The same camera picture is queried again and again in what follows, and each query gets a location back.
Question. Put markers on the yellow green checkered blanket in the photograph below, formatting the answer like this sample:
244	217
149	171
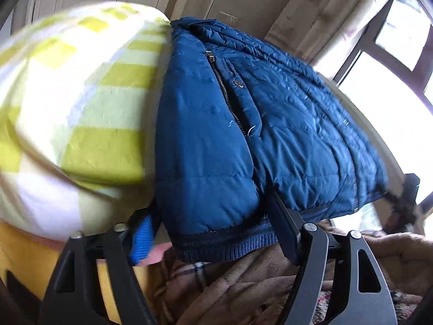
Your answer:
84	108

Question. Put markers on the printed cream curtain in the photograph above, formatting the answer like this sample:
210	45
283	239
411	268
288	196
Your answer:
321	17

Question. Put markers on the dark framed window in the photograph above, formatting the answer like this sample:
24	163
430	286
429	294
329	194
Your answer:
399	30

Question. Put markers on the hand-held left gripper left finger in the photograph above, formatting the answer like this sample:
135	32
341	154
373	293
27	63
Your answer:
142	240

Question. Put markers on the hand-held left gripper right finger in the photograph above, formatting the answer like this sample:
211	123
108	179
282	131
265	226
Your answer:
287	225

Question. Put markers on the yellow floral bed sheet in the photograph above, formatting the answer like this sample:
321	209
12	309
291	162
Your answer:
30	260

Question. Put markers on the beige wall socket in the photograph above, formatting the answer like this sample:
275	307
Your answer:
227	18

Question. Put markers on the blue quilted puffer jacket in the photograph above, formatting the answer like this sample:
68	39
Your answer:
287	125

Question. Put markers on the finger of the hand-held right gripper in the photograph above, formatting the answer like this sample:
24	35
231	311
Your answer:
394	199

